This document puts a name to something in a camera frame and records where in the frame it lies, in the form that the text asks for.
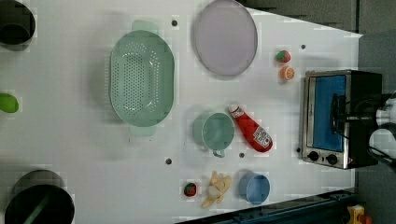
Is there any green measuring cup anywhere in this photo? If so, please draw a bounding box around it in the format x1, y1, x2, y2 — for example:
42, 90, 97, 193
192, 112, 234, 158

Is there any peeled toy banana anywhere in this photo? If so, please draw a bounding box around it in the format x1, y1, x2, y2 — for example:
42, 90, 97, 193
202, 171, 232, 208

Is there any lilac round plate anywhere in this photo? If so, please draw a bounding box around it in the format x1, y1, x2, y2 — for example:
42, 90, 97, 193
194, 0, 258, 76

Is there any green round object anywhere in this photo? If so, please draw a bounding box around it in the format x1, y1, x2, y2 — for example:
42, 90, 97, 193
0, 93, 19, 113

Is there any black toaster oven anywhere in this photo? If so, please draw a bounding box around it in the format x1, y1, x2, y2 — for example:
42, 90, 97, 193
301, 70, 382, 170

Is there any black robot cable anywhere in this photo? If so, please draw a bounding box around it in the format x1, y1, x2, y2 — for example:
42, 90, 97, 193
337, 92, 396, 162

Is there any black cylinder post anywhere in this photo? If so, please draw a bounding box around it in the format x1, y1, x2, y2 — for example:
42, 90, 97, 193
0, 0, 35, 51
4, 169, 76, 224

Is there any toy orange slice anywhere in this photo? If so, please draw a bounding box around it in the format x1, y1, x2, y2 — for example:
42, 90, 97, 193
279, 66, 295, 81

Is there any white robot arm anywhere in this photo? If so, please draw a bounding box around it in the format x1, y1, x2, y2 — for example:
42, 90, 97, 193
368, 93, 396, 171

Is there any red ketchup bottle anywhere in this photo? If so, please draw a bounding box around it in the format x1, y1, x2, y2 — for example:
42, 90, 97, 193
228, 105, 273, 153

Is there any toy strawberry near plate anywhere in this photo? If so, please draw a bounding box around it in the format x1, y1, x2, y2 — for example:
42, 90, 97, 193
276, 50, 291, 63

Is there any blue metal frame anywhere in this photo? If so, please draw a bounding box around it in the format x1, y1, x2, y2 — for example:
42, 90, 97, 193
178, 190, 357, 224

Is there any toy strawberry near banana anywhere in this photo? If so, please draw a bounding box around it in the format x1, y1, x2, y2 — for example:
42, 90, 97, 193
183, 183, 197, 197

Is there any black cylinder post lower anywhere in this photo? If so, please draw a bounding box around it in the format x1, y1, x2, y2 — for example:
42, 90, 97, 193
4, 169, 76, 224

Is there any blue glass oven door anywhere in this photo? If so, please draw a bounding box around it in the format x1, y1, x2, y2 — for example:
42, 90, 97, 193
307, 76, 346, 152

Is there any green perforated colander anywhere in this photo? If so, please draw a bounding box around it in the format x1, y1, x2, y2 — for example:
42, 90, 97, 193
109, 20, 175, 136

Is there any black cylinder post upper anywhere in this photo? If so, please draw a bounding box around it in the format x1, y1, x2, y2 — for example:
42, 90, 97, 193
0, 0, 35, 51

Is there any blue bowl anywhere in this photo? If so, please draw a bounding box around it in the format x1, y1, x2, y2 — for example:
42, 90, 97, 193
238, 172, 271, 205

